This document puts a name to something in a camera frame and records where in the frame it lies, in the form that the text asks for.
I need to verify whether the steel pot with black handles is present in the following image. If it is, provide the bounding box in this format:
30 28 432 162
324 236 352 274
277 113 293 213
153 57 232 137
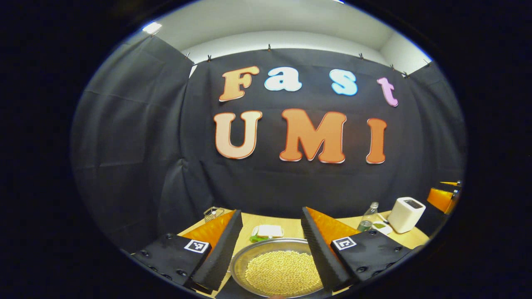
229 237 330 299

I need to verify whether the pile of yellow soybeans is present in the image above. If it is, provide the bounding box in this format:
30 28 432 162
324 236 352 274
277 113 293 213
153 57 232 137
244 250 324 297

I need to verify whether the small metal wire basket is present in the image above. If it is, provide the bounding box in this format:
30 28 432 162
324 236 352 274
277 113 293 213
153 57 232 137
203 206 225 223

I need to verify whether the white toaster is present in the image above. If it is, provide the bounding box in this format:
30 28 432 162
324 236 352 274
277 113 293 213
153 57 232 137
387 196 426 234

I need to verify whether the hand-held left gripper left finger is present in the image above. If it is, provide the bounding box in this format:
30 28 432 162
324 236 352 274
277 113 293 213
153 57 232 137
132 209 244 292

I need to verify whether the white bread sandwich with lettuce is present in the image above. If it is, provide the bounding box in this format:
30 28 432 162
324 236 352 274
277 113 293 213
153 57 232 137
249 225 285 243

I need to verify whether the clear plastic water bottle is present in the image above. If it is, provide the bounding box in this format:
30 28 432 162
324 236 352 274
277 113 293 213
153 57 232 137
357 201 380 233

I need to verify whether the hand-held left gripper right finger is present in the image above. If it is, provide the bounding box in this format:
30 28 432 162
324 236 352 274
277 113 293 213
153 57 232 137
301 206 412 292

